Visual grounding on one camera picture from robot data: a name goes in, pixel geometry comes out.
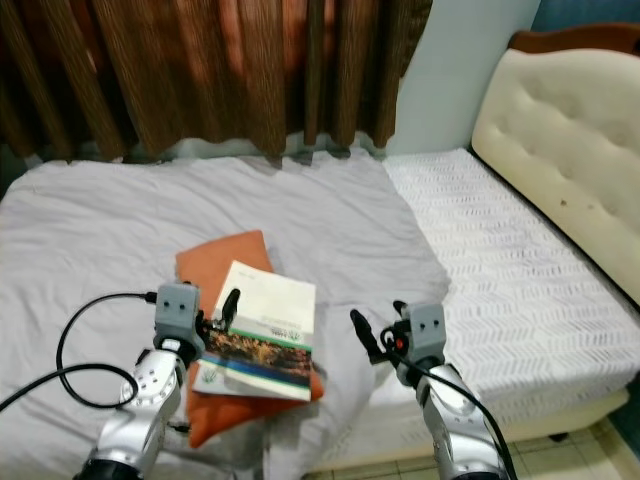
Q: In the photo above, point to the cream bed base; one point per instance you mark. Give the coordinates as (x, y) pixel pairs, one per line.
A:
(480, 435)

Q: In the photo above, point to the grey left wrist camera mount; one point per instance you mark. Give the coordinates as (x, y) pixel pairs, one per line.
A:
(177, 308)

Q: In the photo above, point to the grey blanket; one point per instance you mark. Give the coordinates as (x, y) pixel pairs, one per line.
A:
(100, 240)

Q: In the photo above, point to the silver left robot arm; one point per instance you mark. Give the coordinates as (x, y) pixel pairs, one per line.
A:
(150, 395)

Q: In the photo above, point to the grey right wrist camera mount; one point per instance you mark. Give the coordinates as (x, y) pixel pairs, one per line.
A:
(426, 330)

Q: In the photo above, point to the white patterned mattress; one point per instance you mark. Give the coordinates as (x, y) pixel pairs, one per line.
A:
(510, 260)

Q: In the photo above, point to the orange pillow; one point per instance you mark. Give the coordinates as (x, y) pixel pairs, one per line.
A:
(220, 260)

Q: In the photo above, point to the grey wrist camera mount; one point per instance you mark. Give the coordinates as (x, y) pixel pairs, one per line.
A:
(426, 330)
(177, 308)

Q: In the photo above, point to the cream tufted headboard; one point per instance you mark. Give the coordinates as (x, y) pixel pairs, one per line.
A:
(560, 130)

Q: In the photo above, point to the white picture book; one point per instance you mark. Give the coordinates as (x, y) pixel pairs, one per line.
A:
(275, 305)

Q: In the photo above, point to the brown striped curtain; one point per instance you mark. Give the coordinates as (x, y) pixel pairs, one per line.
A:
(190, 70)

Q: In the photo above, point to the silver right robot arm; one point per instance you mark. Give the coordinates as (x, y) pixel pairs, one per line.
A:
(460, 420)

